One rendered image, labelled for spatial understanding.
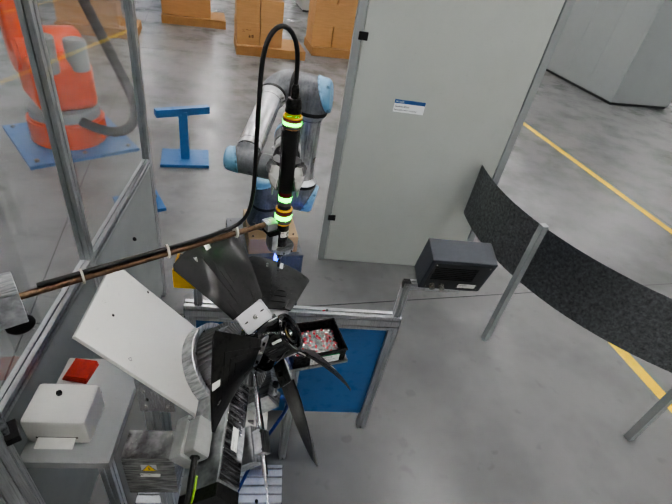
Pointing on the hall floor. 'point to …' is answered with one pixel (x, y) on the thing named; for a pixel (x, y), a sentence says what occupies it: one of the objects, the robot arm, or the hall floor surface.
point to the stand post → (156, 421)
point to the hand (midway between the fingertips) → (286, 183)
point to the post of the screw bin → (286, 425)
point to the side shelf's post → (113, 484)
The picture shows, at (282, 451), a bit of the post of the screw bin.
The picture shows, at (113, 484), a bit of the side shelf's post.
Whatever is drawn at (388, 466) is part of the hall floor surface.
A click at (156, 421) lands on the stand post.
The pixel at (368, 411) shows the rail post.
